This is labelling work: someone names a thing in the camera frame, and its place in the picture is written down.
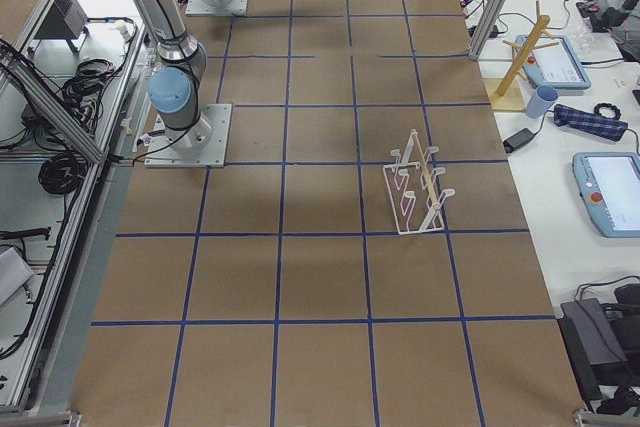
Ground light blue cup on desk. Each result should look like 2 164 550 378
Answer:
525 85 559 119

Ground black power adapter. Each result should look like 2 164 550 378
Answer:
502 128 536 154

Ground wooden mug tree stand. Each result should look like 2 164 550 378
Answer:
484 2 559 112

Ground blue teach pendant far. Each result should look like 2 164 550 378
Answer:
523 35 592 90

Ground blue teach pendant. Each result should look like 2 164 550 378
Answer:
572 152 639 238
523 35 592 90

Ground blue teach pendant near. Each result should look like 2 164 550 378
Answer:
572 152 639 238

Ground blue plaid pencil case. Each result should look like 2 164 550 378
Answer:
553 104 628 141

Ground white wire cup rack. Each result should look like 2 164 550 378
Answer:
383 129 455 235

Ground black beaded bracelet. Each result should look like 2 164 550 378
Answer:
593 102 622 121

